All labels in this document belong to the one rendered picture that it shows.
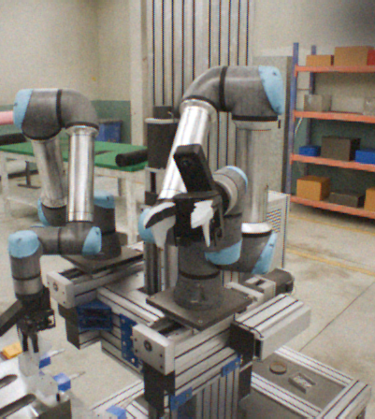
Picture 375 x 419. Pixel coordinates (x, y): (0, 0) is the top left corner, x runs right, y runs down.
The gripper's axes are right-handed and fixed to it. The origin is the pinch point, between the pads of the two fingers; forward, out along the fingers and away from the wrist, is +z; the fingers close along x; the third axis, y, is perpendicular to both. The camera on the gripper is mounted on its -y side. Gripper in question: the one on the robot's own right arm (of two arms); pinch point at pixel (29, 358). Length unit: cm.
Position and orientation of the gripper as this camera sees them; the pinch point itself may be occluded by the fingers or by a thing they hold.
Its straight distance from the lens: 131.6
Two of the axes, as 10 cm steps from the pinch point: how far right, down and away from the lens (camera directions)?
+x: -6.9, -2.0, 7.0
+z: 0.0, 9.6, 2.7
